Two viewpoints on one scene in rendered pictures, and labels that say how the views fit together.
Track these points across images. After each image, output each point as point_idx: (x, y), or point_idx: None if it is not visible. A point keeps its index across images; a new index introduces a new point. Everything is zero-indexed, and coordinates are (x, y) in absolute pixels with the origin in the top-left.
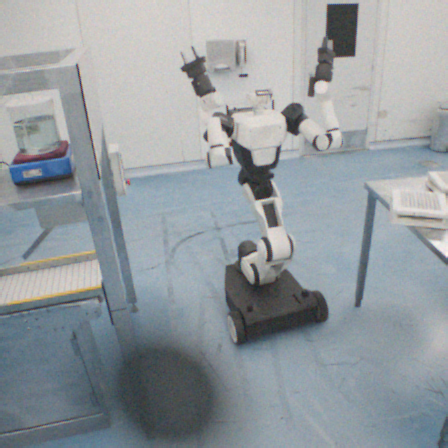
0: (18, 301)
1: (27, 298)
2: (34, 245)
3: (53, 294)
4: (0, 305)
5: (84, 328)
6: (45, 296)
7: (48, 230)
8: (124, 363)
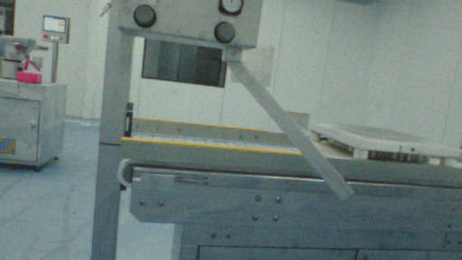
0: (253, 128)
1: (242, 128)
2: (294, 132)
3: (205, 124)
4: (276, 132)
5: (175, 234)
6: (216, 125)
7: (239, 71)
8: (117, 237)
